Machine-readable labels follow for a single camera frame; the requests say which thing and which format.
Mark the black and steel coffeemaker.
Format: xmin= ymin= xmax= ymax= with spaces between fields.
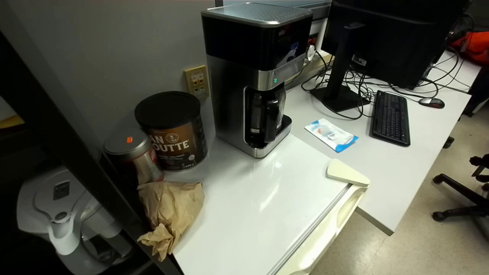
xmin=201 ymin=4 xmax=315 ymax=161

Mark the brown coffee can black lid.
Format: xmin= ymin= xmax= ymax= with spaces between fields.
xmin=134 ymin=91 xmax=210 ymax=173

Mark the blue and white wipes packet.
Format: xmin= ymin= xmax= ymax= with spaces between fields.
xmin=305 ymin=118 xmax=361 ymax=155

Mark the crumpled brown paper bag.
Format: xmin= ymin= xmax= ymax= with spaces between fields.
xmin=137 ymin=179 xmax=207 ymax=265

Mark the cream plastic corner piece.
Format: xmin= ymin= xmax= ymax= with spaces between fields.
xmin=326 ymin=158 xmax=372 ymax=189

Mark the black monitor stand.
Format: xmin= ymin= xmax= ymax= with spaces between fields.
xmin=311 ymin=22 xmax=373 ymax=115

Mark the small jar with metal lid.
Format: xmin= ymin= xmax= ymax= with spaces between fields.
xmin=103 ymin=132 xmax=166 ymax=192

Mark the black computer keyboard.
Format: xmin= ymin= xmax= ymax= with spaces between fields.
xmin=370 ymin=91 xmax=413 ymax=149

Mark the black computer monitor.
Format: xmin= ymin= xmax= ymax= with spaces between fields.
xmin=322 ymin=0 xmax=470 ymax=92

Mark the black computer mouse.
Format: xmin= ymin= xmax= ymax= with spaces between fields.
xmin=418 ymin=97 xmax=447 ymax=111

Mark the white water filter pitcher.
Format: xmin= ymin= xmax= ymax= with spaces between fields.
xmin=16 ymin=166 xmax=135 ymax=275

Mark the black office chair base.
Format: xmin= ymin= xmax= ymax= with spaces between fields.
xmin=432 ymin=152 xmax=489 ymax=224

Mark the orange fabric item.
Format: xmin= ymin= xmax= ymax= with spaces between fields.
xmin=450 ymin=30 xmax=489 ymax=68

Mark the beige wall outlet plate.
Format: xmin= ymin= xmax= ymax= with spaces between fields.
xmin=182 ymin=65 xmax=211 ymax=101

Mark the black looped desk cable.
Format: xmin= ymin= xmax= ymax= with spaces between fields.
xmin=300 ymin=48 xmax=377 ymax=123

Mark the black mouse cable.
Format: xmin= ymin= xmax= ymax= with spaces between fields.
xmin=351 ymin=51 xmax=473 ymax=103

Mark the black shelf frame post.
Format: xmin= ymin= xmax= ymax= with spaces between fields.
xmin=0 ymin=30 xmax=184 ymax=275

